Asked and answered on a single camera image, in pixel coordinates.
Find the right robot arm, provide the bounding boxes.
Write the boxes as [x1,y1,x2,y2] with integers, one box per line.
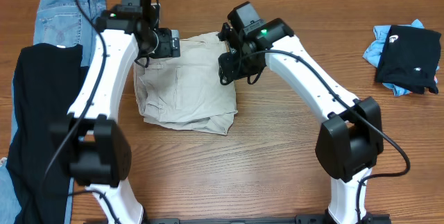
[218,2,391,223]

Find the beige khaki shorts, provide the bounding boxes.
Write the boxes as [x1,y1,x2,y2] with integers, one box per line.
[133,32,237,135]

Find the light blue folded garment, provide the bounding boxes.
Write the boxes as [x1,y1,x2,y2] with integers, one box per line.
[362,19,440,97]

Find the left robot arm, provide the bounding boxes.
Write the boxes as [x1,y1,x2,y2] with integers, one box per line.
[47,0,180,223]

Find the black folded shorts with logo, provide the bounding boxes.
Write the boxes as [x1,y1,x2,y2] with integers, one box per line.
[375,25,441,94]

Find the black garment on left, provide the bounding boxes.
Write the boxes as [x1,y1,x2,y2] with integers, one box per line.
[6,44,87,224]

